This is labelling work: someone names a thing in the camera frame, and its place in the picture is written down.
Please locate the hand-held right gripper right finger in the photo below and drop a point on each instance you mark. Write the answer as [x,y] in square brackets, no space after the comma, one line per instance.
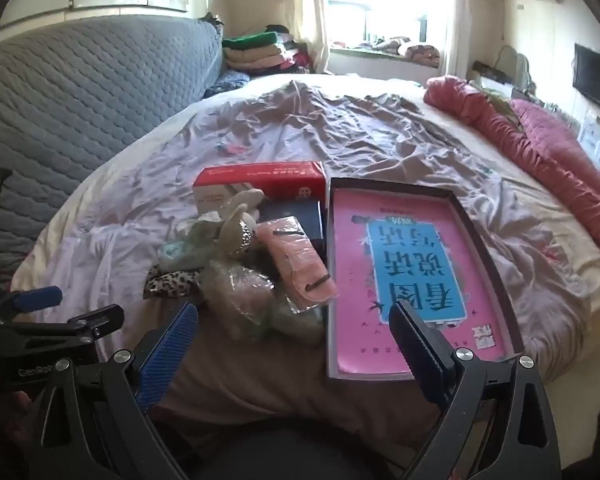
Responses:
[415,345]

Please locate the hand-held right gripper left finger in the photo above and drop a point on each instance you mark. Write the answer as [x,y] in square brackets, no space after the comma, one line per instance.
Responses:
[167,355]

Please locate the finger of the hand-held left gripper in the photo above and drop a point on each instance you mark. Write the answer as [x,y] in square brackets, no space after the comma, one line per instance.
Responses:
[97,321]
[37,298]

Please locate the leopard print scrunchie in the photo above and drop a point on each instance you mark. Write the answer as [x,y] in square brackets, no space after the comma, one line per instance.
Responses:
[167,284]

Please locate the plastic-wrapped beige roll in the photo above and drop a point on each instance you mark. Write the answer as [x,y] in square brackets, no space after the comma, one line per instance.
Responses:
[235,290]

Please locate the green tissue pack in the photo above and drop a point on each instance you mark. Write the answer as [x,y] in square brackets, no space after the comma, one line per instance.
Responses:
[180,257]
[200,232]

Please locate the plastic-wrapped green sponge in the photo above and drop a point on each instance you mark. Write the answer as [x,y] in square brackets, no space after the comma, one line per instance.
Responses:
[290,320]

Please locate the cream plush bunny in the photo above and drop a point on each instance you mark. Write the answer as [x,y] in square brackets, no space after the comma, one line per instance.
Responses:
[237,230]

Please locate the pink sock packet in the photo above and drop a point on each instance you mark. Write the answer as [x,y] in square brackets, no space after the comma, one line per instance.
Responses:
[295,265]

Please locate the shallow dark cardboard tray box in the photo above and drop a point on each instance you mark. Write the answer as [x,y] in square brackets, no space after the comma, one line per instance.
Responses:
[395,186]

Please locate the pink book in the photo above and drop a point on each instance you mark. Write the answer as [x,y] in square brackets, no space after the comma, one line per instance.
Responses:
[350,260]

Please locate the red and white tissue box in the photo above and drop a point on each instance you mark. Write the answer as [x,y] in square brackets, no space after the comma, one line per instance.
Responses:
[260,177]

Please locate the grey quilted bed headboard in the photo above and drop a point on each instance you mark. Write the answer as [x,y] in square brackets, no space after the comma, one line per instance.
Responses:
[80,95]

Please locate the pink quilt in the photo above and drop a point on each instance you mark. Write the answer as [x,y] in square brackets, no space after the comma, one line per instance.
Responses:
[545,145]

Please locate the dark patterned pillow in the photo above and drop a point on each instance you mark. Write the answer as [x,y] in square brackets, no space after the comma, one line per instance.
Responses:
[227,82]

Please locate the bedding pile on windowsill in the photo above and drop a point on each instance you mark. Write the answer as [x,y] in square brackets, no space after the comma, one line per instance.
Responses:
[415,51]

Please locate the white chair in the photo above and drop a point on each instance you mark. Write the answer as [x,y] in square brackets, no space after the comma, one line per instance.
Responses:
[512,65]

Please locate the stack of folded clothes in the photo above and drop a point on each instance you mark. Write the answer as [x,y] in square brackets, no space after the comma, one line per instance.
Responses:
[252,52]

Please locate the black flat television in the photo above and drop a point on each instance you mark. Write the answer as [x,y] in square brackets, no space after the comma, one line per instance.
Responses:
[597,77]

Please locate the window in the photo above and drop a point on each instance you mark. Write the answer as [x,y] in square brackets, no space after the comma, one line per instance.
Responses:
[395,0]

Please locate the cream curtain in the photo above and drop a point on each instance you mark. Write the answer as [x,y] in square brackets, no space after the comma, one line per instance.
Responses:
[310,10]

